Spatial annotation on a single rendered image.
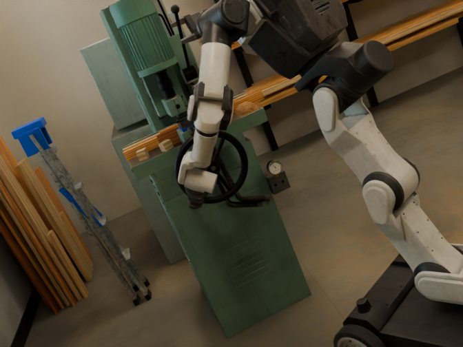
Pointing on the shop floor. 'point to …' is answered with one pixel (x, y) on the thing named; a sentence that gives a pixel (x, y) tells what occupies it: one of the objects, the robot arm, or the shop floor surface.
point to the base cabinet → (240, 254)
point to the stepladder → (82, 206)
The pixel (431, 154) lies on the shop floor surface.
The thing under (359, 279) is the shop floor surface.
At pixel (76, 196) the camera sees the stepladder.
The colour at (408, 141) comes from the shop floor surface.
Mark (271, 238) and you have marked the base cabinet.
